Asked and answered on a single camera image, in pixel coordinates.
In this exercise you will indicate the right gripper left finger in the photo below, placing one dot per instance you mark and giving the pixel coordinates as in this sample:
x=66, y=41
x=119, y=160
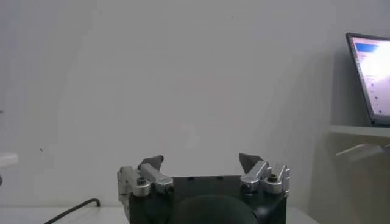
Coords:
x=143, y=179

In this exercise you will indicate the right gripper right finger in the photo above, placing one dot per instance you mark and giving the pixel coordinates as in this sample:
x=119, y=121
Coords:
x=259, y=175

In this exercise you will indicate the white side table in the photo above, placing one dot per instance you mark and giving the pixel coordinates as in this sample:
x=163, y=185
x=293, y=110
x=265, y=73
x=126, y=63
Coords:
x=359, y=131

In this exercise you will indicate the open grey laptop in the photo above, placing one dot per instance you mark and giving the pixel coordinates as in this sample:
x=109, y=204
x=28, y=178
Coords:
x=377, y=76

